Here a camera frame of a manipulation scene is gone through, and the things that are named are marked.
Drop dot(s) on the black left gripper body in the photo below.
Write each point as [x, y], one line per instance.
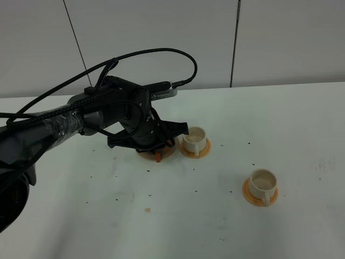
[150, 136]

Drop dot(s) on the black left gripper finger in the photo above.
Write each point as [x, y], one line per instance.
[126, 142]
[174, 129]

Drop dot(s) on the brown clay teapot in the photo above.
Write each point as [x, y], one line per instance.
[159, 156]

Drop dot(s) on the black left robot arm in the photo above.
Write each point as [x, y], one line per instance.
[119, 109]

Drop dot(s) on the beige round teapot coaster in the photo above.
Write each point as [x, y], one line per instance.
[172, 152]

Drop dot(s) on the white teacup near teapot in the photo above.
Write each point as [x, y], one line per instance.
[195, 141]

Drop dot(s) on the orange saucer near teapot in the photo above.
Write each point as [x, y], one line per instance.
[202, 153]

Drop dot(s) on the orange saucer on right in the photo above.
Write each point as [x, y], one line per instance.
[253, 200]

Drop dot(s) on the white teacup on right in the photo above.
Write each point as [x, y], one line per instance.
[262, 185]

